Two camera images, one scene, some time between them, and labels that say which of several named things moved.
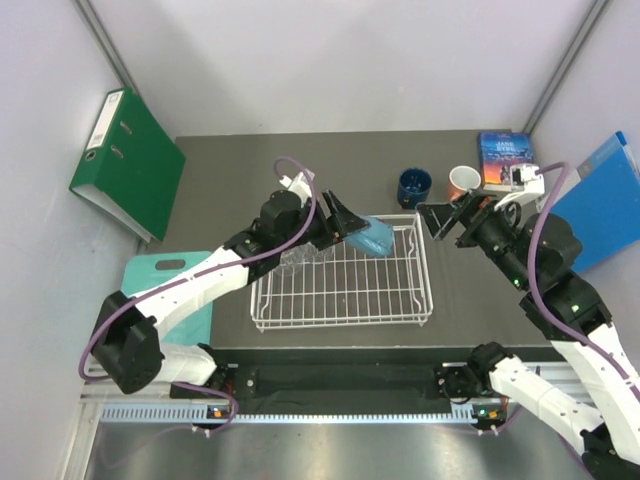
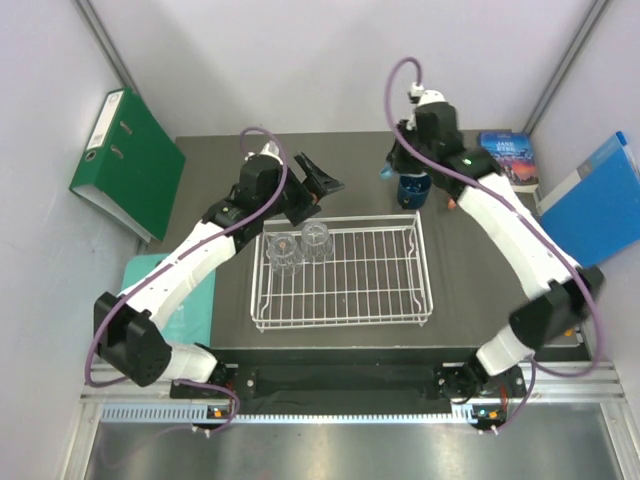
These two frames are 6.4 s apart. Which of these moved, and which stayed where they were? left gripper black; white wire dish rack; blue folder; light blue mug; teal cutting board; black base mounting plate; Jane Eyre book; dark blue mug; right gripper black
Moved: left gripper black; light blue mug; right gripper black
Stayed: dark blue mug; teal cutting board; white wire dish rack; black base mounting plate; Jane Eyre book; blue folder
